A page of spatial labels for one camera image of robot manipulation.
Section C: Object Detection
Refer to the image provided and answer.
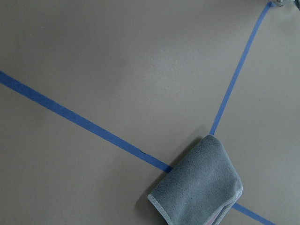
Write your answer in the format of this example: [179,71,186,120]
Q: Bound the blue tape grid lines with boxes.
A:
[0,1,277,225]

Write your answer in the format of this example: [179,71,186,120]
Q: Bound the pink and grey towel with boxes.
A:
[147,135,243,225]

